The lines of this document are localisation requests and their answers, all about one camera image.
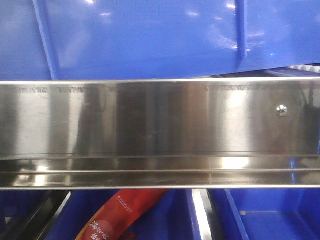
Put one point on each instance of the red snack package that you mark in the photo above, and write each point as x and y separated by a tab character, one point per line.
119	213

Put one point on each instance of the steel shelf divider bar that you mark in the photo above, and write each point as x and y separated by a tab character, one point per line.
208	223

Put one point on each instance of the stainless steel shelf rail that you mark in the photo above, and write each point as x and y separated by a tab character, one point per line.
162	134

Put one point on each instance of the blue plastic bin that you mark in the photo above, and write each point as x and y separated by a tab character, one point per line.
154	39

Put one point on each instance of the blue bin lower left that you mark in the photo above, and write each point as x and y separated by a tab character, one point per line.
172	218

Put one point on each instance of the silver screw on rail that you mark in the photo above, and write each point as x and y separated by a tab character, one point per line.
281	110

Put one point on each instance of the blue bin lower right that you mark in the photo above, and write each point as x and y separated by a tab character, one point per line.
268	214

